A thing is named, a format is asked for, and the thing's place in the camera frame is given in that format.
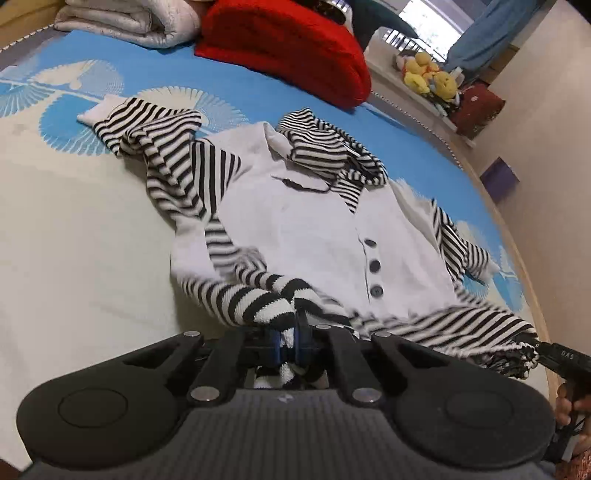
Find black white striped garment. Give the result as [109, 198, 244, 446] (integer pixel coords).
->
[79, 95, 538, 379]

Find person right hand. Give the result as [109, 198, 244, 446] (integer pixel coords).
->
[555, 383, 591, 480]

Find blue white patterned bedspread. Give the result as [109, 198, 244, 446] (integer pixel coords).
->
[1, 30, 547, 468]

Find purple box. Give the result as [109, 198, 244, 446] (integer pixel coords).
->
[480, 157, 520, 204]

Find dark red cushion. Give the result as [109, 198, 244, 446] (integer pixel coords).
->
[450, 82, 506, 140]

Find yellow plush toys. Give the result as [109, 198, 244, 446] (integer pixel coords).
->
[393, 51, 464, 106]

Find blue curtain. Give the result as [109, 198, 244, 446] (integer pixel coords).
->
[444, 0, 544, 73]

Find folded grey white quilt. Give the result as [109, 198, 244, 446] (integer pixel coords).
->
[53, 0, 200, 49]

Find red knitted blanket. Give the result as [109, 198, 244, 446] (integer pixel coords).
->
[194, 1, 372, 109]

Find dark teal garment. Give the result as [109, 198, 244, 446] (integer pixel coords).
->
[348, 0, 419, 50]

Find wooden bed frame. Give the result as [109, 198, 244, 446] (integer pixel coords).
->
[450, 138, 562, 402]

